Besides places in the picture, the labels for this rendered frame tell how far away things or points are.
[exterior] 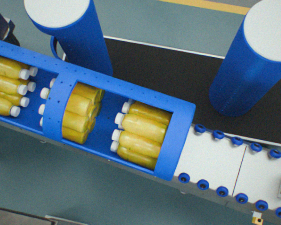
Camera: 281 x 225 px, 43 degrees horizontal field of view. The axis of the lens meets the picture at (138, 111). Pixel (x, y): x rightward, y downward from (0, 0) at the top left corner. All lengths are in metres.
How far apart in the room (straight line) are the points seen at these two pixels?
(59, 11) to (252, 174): 1.01
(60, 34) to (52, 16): 0.08
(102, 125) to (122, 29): 1.33
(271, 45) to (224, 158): 0.48
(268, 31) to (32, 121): 0.99
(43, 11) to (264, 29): 0.90
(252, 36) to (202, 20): 1.22
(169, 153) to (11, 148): 1.58
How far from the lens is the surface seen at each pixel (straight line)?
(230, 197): 1.44
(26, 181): 2.48
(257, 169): 1.48
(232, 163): 1.46
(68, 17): 1.54
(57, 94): 1.20
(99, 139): 1.40
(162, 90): 2.31
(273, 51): 1.51
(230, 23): 2.72
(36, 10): 1.59
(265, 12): 1.57
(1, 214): 1.34
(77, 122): 1.27
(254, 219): 1.46
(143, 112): 1.25
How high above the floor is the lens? 2.34
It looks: 75 degrees down
